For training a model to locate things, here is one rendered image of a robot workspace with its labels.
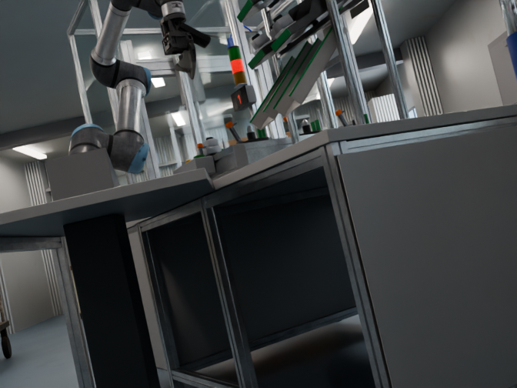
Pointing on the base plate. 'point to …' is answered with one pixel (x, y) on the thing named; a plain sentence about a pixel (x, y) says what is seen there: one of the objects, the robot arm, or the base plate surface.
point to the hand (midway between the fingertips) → (193, 75)
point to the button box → (198, 165)
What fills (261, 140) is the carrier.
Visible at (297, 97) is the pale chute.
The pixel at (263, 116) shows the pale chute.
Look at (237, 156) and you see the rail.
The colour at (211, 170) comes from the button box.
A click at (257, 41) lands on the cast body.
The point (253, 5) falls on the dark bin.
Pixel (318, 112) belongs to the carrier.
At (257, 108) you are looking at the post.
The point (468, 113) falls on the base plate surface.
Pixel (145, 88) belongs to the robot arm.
